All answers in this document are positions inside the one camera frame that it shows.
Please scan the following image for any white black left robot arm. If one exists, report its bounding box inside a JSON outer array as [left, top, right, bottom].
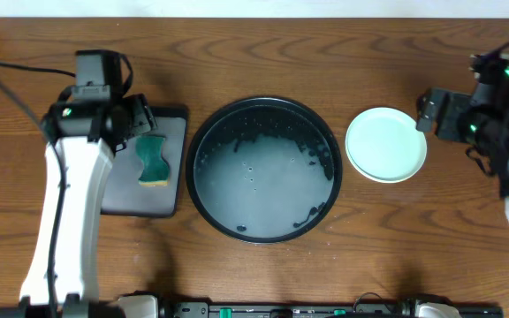
[[0, 95, 156, 318]]

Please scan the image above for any black rectangular tray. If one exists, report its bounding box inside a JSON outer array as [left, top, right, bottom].
[[102, 103, 188, 218]]

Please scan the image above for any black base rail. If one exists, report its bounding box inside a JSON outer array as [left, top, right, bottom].
[[158, 292, 505, 318]]

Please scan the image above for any green yellow sponge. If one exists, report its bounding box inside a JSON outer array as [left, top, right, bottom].
[[135, 135, 171, 187]]

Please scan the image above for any black round tray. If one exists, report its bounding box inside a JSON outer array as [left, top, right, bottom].
[[186, 96, 343, 244]]

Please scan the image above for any light teal plate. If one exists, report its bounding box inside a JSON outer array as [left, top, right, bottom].
[[345, 107, 428, 184]]

